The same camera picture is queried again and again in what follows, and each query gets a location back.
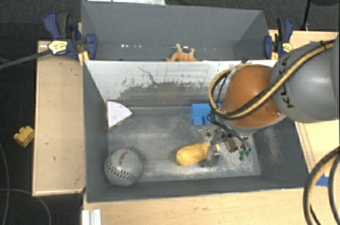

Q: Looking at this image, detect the pale wood board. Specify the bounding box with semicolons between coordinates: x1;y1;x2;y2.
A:
31;40;87;197

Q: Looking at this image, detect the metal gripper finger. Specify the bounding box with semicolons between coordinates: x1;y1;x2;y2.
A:
209;137;222;152
205;151;221;168

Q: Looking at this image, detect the white wedge block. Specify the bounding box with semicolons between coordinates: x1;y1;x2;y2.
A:
106;101;133;132

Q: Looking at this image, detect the grey baseball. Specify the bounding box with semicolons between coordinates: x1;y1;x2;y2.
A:
104;147;144;187

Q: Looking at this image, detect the grey metal bin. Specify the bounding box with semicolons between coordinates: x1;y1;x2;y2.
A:
80;0;310;203

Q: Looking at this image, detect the yellow toy brick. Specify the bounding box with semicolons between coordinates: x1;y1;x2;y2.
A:
13;125;36;148

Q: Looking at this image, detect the tan toy animal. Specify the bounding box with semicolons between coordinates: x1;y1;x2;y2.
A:
166;43;200;63

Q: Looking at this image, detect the blue block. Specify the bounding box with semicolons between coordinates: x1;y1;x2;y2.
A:
189;103;221;126

